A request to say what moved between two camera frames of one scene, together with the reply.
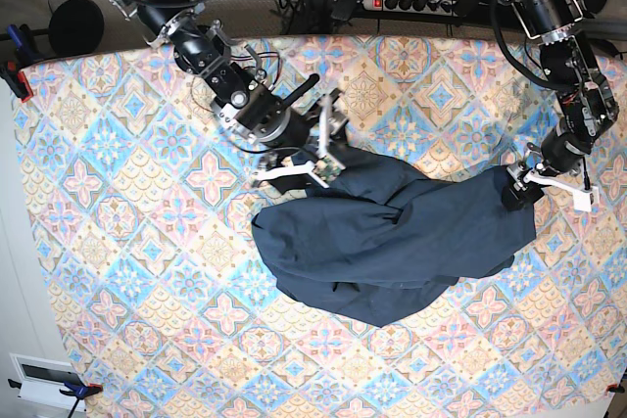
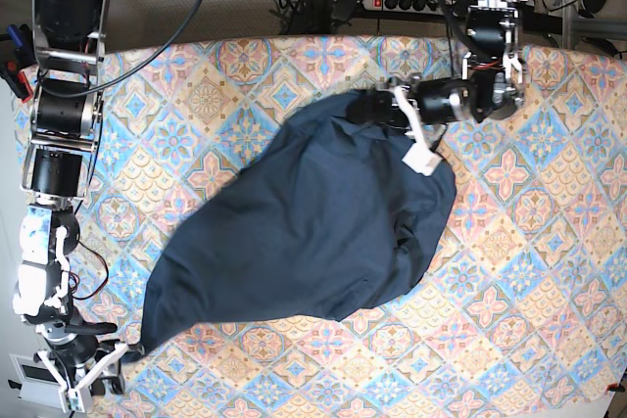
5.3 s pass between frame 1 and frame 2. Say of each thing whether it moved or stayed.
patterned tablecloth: stayed
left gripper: moved
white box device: stayed
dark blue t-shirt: moved
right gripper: moved
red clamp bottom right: stayed
